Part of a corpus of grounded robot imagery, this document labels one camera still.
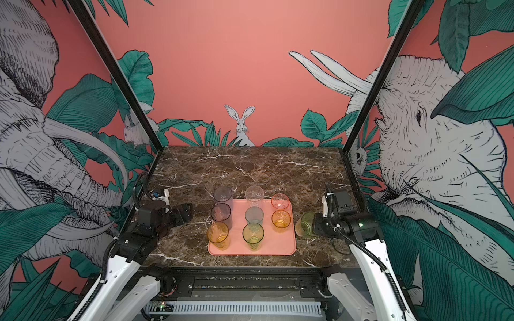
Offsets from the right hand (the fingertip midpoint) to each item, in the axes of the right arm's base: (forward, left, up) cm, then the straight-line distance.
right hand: (313, 223), depth 69 cm
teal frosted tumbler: (+8, +22, -11) cm, 26 cm away
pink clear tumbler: (+19, +9, -18) cm, 28 cm away
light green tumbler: (+1, +22, -15) cm, 27 cm away
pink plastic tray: (-1, +13, -19) cm, 24 cm away
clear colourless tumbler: (+24, +23, -22) cm, 40 cm away
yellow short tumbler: (+9, +10, -19) cm, 23 cm away
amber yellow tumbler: (0, +36, -13) cm, 39 cm away
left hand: (+8, +50, -2) cm, 51 cm away
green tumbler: (+1, +2, -5) cm, 6 cm away
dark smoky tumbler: (+11, +36, -14) cm, 41 cm away
